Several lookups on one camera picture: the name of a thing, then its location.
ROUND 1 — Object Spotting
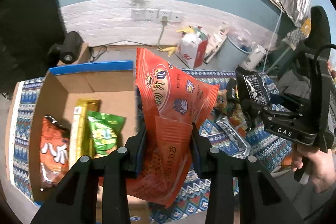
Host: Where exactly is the white printed paper bag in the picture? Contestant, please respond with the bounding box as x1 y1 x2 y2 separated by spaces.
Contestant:
205 21 230 64

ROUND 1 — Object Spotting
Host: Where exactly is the silver snack packet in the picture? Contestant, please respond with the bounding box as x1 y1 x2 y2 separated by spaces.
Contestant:
216 116 251 159

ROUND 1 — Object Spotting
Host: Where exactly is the black snack packet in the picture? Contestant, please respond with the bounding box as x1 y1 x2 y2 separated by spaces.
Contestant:
235 66 271 109

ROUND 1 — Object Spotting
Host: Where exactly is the white electric kettle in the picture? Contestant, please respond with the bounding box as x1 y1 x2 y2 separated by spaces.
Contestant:
240 44 267 71

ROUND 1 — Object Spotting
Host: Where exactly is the orange snack packet white lettering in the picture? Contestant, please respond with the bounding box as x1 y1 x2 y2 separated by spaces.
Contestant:
39 115 71 191

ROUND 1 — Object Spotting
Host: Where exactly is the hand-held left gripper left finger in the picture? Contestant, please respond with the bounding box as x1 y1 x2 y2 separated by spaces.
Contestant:
31 126 147 224

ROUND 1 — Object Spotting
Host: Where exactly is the orange and green snack packet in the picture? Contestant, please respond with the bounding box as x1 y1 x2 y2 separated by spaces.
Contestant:
214 89 248 131

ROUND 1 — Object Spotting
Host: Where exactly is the black floor cable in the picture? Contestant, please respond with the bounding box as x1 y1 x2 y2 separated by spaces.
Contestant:
89 46 108 63

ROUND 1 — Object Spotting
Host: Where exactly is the small brown cardboard box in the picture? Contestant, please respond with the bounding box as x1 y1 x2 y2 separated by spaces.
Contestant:
56 43 90 67

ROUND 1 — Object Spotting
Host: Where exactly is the yellow tag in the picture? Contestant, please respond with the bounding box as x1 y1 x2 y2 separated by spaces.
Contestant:
301 18 313 33

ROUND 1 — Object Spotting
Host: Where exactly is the gold snack packet pale strip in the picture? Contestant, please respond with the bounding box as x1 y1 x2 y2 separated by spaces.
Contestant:
69 99 102 161

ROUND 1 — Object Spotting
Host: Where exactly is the large red snack packet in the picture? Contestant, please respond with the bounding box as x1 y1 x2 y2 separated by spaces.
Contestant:
126 47 220 208

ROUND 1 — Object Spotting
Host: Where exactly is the cardboard box blue rim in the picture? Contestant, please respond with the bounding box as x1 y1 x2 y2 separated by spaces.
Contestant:
28 61 151 224

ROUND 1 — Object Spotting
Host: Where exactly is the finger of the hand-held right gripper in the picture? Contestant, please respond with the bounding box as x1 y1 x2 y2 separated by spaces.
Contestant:
226 78 240 106
240 98 303 123

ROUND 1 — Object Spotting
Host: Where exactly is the grey clothing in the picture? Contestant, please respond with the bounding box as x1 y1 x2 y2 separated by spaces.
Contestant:
276 67 313 107

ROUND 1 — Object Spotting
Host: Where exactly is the black chair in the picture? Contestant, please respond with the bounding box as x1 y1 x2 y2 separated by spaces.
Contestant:
303 6 332 56

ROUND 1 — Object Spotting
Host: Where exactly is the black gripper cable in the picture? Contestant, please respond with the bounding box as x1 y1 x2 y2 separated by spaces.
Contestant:
311 43 336 75

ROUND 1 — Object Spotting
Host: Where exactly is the black hanging cloth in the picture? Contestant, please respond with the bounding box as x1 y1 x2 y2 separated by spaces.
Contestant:
0 0 67 94

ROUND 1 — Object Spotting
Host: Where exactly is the red and white bag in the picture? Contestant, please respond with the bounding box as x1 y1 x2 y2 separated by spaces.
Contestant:
176 32 209 69

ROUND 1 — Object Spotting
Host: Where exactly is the black round device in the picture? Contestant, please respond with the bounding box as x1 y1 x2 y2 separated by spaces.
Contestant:
47 31 85 65

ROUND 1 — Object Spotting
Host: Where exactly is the yellow banana peel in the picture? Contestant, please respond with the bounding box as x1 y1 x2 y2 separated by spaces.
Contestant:
157 46 179 57
176 26 195 34

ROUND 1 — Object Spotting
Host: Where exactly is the blue patterned blanket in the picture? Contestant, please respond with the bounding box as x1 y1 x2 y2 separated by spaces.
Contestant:
9 69 294 224

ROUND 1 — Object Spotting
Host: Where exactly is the grey chevron cloth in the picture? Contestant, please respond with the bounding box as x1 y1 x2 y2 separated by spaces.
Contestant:
285 28 309 46

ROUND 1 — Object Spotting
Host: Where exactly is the thin white hanging cable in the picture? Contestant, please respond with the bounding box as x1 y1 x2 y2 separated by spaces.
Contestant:
263 3 286 70

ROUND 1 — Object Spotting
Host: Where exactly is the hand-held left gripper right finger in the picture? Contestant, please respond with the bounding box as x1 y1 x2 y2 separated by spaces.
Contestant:
190 123 305 224

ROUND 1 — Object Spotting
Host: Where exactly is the person's right hand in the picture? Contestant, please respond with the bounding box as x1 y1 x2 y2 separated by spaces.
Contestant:
290 145 336 193

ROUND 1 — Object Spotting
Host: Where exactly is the pale blue trash bin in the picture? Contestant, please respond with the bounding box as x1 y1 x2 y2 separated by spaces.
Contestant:
217 35 253 72

